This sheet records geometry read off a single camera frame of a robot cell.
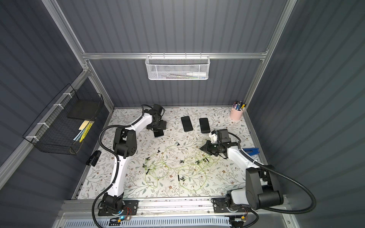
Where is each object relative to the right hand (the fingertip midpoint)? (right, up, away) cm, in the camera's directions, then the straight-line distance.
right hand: (203, 148), depth 87 cm
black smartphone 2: (-10, +15, +24) cm, 30 cm away
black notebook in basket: (-69, +24, -5) cm, 73 cm away
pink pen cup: (+27, +24, +18) cm, 41 cm away
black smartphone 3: (+4, +13, +22) cm, 26 cm away
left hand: (-29, +12, +19) cm, 37 cm away
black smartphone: (-32, +7, +19) cm, 38 cm away
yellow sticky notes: (-67, +15, -10) cm, 69 cm away
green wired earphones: (-7, -10, +2) cm, 13 cm away
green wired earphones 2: (-29, -13, 0) cm, 32 cm away
